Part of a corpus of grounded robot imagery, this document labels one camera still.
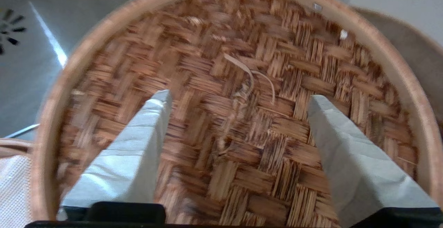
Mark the grey wrapped left gripper left finger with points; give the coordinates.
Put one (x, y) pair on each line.
(128, 165)

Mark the grey wrapped left gripper right finger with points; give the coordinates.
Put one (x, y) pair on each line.
(356, 172)

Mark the woven bamboo steamer lid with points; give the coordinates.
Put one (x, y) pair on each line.
(221, 145)

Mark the right bamboo steamer basket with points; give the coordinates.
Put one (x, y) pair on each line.
(415, 58)

